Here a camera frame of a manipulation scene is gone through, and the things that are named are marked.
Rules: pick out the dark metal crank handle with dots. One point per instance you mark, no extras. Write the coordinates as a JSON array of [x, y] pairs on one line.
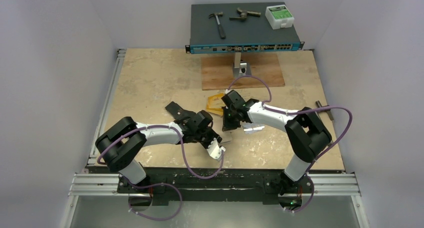
[[326, 110]]

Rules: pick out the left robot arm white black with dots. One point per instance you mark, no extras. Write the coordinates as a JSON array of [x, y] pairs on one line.
[[120, 144]]

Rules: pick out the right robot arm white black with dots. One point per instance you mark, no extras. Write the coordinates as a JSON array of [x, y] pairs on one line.
[[306, 132]]

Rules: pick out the metal clamp tool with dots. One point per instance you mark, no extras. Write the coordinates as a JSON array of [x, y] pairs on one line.
[[244, 14]]

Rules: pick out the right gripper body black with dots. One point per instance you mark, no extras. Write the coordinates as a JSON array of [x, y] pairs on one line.
[[228, 121]]

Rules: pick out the hammer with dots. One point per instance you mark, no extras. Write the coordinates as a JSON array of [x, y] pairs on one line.
[[217, 16]]

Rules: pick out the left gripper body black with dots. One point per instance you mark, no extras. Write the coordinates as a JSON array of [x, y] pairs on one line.
[[205, 136]]

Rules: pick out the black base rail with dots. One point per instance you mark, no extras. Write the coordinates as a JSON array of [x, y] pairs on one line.
[[267, 186]]

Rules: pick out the white green box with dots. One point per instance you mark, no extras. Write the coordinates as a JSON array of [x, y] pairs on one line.
[[279, 16]]

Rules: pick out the wooden board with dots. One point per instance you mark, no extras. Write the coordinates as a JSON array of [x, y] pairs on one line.
[[217, 72]]

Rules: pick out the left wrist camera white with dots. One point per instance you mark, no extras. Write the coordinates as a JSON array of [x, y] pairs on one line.
[[215, 150]]

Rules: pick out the metal stand post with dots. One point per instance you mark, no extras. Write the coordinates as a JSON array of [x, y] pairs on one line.
[[240, 67]]

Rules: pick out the blue network switch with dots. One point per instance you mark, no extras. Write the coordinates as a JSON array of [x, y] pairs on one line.
[[253, 35]]

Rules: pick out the aluminium frame rail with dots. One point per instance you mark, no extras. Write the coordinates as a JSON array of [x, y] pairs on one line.
[[144, 81]]

